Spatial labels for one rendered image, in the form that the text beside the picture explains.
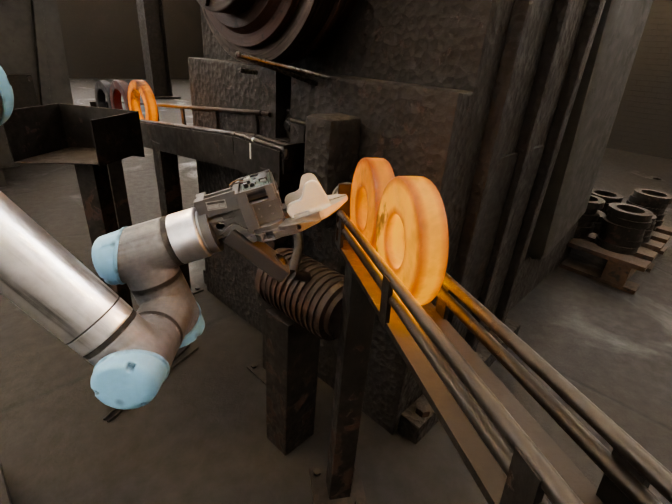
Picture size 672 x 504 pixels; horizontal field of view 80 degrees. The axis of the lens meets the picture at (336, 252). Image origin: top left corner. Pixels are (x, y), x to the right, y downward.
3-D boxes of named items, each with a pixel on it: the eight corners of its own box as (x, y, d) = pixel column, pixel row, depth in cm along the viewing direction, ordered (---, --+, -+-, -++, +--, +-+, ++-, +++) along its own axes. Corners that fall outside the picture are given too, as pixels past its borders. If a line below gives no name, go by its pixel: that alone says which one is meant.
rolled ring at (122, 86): (121, 77, 148) (131, 77, 150) (105, 82, 160) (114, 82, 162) (133, 129, 154) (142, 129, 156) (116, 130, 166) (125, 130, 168)
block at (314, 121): (332, 211, 101) (339, 111, 91) (355, 221, 96) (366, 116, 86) (300, 220, 94) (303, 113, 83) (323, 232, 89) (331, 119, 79)
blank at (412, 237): (404, 166, 53) (379, 166, 53) (460, 190, 39) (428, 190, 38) (392, 274, 59) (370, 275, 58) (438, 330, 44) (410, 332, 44)
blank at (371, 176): (371, 151, 67) (352, 151, 67) (404, 166, 53) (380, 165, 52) (364, 239, 73) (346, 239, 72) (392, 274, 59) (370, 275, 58)
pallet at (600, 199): (421, 216, 263) (433, 148, 244) (482, 194, 316) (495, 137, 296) (633, 295, 189) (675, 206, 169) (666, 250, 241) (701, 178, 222)
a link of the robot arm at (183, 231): (185, 273, 57) (192, 247, 64) (216, 263, 57) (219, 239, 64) (161, 226, 53) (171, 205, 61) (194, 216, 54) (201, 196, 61)
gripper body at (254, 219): (276, 182, 54) (189, 208, 53) (295, 237, 58) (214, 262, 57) (273, 167, 60) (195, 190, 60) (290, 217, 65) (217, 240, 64)
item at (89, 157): (102, 300, 155) (58, 103, 123) (166, 311, 152) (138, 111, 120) (62, 333, 137) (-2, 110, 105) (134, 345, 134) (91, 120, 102)
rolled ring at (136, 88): (122, 90, 151) (131, 90, 153) (138, 139, 153) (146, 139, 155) (137, 71, 137) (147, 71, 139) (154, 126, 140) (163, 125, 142)
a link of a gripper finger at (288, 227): (320, 215, 56) (260, 233, 56) (323, 225, 57) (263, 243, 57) (315, 203, 60) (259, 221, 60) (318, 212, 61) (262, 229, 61)
